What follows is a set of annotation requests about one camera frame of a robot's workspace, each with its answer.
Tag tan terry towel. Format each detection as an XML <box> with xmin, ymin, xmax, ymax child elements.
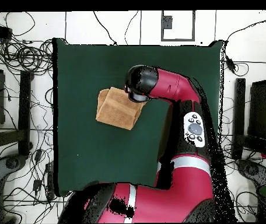
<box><xmin>95</xmin><ymin>86</ymin><xmax>148</xmax><ymax>131</ymax></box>

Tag dark green table cloth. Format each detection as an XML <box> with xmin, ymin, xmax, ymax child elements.
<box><xmin>52</xmin><ymin>37</ymin><xmax>225</xmax><ymax>198</ymax></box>

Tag small grey box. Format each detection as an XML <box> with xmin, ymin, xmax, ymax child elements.
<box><xmin>162</xmin><ymin>15</ymin><xmax>173</xmax><ymax>30</ymax></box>

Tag black metal stand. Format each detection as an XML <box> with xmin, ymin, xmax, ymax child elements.
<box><xmin>0</xmin><ymin>70</ymin><xmax>34</xmax><ymax>156</ymax></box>
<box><xmin>231</xmin><ymin>78</ymin><xmax>266</xmax><ymax>162</ymax></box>

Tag black power adapter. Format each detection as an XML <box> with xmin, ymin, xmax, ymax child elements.
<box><xmin>225</xmin><ymin>55</ymin><xmax>237</xmax><ymax>73</ymax></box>

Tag grey chair base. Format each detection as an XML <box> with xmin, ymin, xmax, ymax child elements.
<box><xmin>236</xmin><ymin>159</ymin><xmax>266</xmax><ymax>187</ymax></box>
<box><xmin>0</xmin><ymin>153</ymin><xmax>27</xmax><ymax>187</ymax></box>

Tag grey rectangular floor frame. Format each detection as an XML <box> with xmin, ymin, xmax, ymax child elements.
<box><xmin>160</xmin><ymin>10</ymin><xmax>195</xmax><ymax>42</ymax></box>

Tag coiled black cables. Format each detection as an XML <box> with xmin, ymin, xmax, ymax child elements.
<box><xmin>0</xmin><ymin>39</ymin><xmax>53</xmax><ymax>73</ymax></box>

